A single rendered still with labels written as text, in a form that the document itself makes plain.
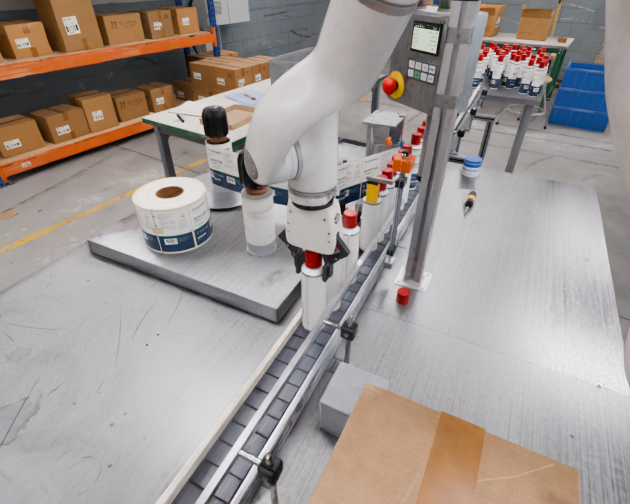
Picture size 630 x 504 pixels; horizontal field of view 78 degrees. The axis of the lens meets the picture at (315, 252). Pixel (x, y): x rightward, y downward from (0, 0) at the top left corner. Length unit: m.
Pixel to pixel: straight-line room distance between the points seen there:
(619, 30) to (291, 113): 0.33
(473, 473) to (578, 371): 0.61
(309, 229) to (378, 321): 0.39
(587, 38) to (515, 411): 7.74
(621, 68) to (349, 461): 0.44
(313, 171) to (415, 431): 0.39
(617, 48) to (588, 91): 5.17
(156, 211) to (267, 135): 0.64
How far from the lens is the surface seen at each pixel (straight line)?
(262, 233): 1.08
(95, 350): 1.06
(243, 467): 0.75
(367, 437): 0.49
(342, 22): 0.49
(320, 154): 0.62
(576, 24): 8.37
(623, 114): 0.41
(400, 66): 0.98
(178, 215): 1.13
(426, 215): 1.00
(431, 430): 0.51
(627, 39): 0.43
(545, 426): 0.94
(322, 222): 0.68
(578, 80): 5.61
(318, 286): 0.78
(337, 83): 0.52
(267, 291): 1.01
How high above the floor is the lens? 1.55
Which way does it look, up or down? 36 degrees down
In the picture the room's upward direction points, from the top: straight up
